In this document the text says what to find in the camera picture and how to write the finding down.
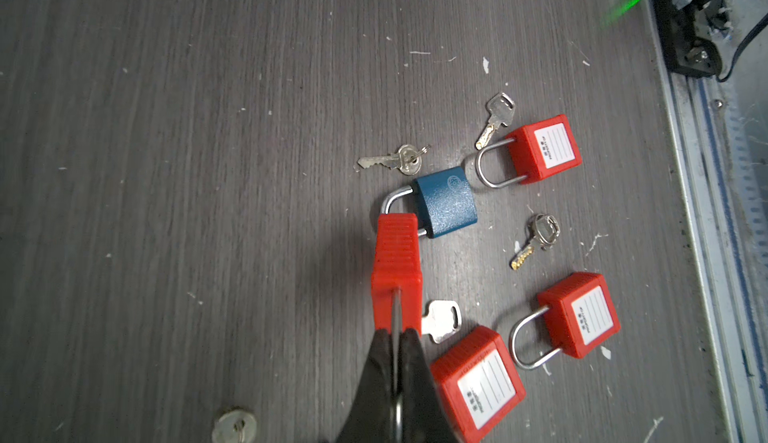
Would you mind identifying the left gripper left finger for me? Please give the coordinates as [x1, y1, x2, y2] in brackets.
[336, 329, 395, 442]

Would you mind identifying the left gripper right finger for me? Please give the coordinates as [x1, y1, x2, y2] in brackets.
[398, 328, 459, 442]

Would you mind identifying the red padlock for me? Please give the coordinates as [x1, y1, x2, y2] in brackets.
[369, 212, 424, 443]
[508, 272, 621, 371]
[430, 325, 526, 442]
[475, 114, 583, 189]

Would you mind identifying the blue padlock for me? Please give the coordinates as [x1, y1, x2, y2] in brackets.
[380, 166, 478, 239]

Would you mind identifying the silver key of blue padlock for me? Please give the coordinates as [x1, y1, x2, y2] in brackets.
[357, 144, 430, 176]

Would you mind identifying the silver key with brass tip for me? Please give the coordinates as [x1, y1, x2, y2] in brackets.
[421, 300, 463, 344]

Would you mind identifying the round silver key head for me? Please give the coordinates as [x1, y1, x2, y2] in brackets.
[211, 408, 258, 443]

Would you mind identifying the loose silver key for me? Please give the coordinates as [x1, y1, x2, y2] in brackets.
[510, 213, 561, 270]

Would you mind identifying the silver key by red padlock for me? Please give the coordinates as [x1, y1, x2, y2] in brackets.
[475, 92, 516, 150]

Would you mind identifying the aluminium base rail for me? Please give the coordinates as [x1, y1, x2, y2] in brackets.
[645, 0, 767, 442]

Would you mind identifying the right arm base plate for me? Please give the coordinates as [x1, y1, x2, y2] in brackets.
[652, 0, 723, 78]

